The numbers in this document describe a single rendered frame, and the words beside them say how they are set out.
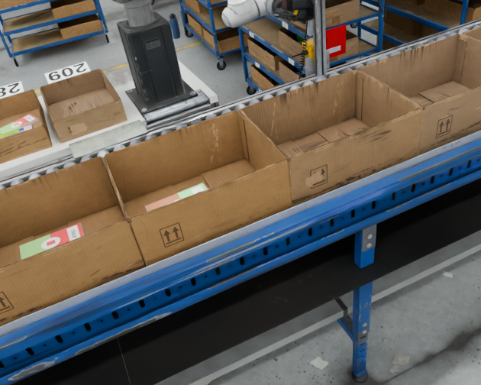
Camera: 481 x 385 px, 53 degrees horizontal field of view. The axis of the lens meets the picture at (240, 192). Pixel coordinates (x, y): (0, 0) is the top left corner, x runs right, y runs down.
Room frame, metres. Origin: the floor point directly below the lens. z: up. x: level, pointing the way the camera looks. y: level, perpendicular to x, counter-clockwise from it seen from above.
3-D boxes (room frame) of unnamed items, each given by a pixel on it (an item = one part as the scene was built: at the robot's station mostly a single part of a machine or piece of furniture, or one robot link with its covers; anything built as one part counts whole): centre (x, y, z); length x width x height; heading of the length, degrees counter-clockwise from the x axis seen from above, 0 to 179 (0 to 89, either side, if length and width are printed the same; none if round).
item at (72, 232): (0.93, 0.50, 0.89); 0.16 x 0.07 x 0.02; 110
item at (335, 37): (1.98, -0.49, 0.85); 0.16 x 0.01 x 0.13; 108
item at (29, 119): (1.89, 0.90, 0.76); 0.16 x 0.07 x 0.02; 131
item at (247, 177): (0.99, 0.11, 0.96); 0.39 x 0.29 x 0.17; 108
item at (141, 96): (1.98, 0.28, 0.91); 0.26 x 0.26 x 0.33; 21
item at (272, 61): (3.13, -0.43, 0.39); 0.40 x 0.30 x 0.10; 19
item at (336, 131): (1.11, -0.26, 0.96); 0.39 x 0.29 x 0.17; 108
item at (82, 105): (1.92, 0.61, 0.80); 0.38 x 0.28 x 0.10; 20
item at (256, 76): (3.13, -0.43, 0.19); 0.40 x 0.30 x 0.10; 16
